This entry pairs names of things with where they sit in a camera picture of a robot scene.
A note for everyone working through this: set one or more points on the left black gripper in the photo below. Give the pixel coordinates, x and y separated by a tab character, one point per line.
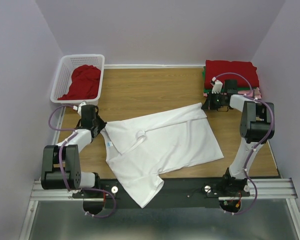
102	123

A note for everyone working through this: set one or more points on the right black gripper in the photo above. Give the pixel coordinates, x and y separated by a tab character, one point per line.
208	105

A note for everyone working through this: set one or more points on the white t-shirt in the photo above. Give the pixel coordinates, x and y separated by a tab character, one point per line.
140	149

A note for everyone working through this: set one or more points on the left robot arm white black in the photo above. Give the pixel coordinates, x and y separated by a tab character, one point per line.
61	167

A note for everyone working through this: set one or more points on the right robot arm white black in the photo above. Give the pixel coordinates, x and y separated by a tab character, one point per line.
257	126

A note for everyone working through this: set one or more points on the folded green t-shirt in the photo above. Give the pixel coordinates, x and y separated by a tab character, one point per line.
207	90

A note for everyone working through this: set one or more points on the crumpled dark red t-shirt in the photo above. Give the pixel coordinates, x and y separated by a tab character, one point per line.
85	82

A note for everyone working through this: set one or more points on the white plastic laundry basket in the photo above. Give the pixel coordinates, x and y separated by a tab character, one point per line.
63	80

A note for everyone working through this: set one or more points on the folded dark red t-shirt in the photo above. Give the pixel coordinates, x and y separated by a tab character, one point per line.
226	70

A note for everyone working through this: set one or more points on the folded pink t-shirt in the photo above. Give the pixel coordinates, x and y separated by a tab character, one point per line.
255	93

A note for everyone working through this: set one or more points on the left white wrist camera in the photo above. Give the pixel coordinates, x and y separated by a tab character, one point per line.
78	107

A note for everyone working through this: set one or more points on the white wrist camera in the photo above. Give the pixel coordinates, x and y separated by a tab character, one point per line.
78	107
216	86

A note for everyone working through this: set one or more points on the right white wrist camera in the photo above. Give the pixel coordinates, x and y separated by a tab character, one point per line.
216	86

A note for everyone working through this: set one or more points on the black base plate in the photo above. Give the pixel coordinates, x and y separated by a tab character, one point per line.
175	193

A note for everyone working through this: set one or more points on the aluminium frame rail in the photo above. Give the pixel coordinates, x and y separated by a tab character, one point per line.
180	211

